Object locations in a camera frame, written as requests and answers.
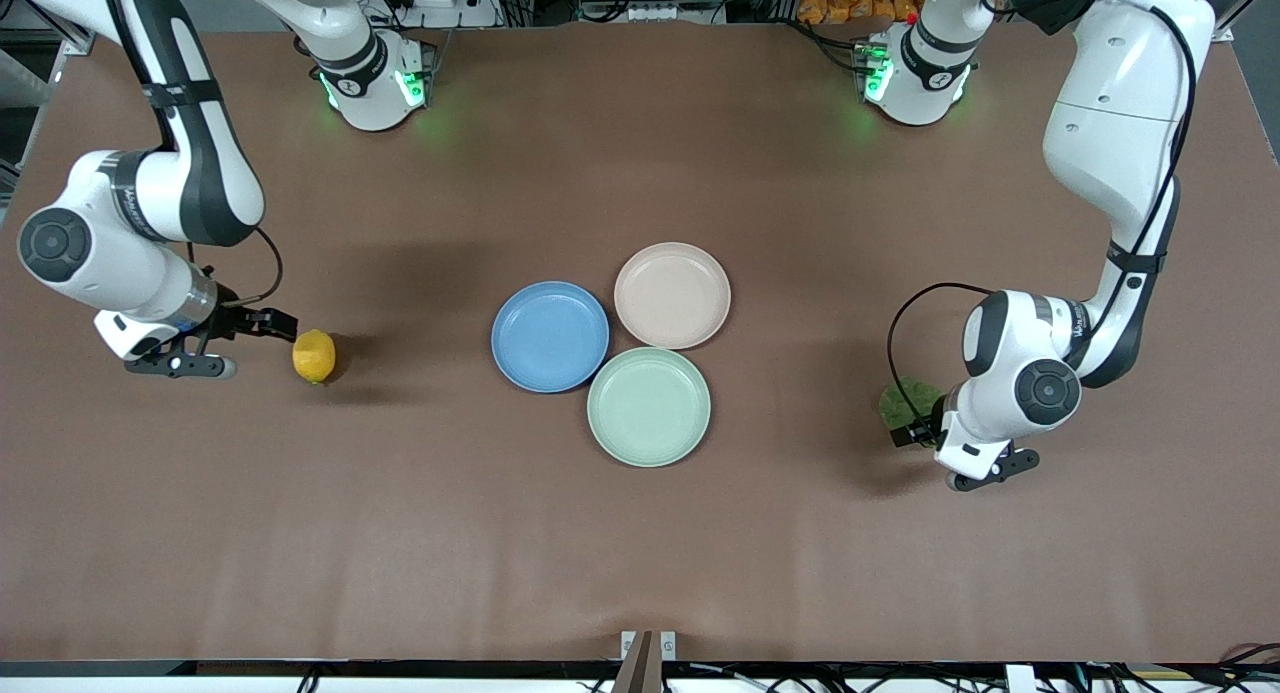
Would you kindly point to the light green round plate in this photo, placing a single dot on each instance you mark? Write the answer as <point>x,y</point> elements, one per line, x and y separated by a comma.
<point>648,406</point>

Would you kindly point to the blue round plate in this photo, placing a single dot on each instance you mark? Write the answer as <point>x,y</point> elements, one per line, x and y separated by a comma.
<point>550,336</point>

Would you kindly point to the yellow lemon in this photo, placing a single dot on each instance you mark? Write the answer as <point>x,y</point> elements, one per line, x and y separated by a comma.
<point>315,356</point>

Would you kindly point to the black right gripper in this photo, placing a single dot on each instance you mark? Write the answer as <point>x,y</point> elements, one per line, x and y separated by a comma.
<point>237,321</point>

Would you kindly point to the grey metal side frame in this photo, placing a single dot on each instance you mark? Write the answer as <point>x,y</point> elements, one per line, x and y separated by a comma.
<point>20,93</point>

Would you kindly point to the brown table cover sheet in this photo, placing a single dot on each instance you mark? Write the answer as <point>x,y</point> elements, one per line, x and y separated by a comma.
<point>700,573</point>

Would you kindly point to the black table edge rail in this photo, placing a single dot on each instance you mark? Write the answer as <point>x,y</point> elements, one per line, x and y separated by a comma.
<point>300,667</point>

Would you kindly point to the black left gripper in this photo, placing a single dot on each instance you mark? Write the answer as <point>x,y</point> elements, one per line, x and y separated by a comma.
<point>922,434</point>

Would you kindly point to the small metal bracket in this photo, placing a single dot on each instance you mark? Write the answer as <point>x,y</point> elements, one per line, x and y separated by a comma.
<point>640,673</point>

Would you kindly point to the beige round plate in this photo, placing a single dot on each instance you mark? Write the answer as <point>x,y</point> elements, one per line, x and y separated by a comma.
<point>672,295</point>

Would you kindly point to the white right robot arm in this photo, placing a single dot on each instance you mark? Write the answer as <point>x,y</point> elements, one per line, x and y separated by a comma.
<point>110,263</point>

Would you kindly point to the green lettuce leaf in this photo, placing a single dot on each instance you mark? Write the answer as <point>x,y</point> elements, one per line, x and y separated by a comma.
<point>905,398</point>

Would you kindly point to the aluminium frame post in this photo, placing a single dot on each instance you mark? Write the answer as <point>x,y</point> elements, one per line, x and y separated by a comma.
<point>82,43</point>
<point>1240,3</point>

